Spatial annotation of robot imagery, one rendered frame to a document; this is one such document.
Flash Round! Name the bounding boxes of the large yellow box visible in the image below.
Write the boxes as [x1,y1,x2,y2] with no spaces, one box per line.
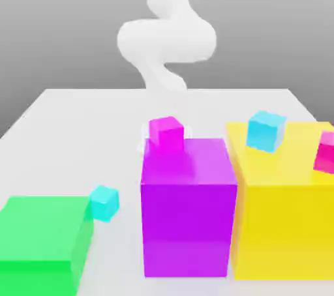
[225,121,334,281]

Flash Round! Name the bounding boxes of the small cyan cube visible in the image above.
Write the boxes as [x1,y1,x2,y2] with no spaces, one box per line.
[89,184,120,223]

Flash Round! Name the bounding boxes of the small pink cube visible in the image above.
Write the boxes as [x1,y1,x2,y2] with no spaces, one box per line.
[313,130,334,175]

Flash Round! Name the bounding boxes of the small magenta cube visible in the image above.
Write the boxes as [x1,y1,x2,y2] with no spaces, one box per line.
[148,115,185,155]

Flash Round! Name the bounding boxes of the large purple box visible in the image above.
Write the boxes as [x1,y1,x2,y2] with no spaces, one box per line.
[140,138,238,278]

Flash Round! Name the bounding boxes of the large green box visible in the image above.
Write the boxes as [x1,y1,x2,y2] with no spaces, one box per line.
[0,194,95,296]

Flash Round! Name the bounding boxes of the small sky blue cube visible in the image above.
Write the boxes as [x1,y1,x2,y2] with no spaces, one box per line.
[245,110,287,154]

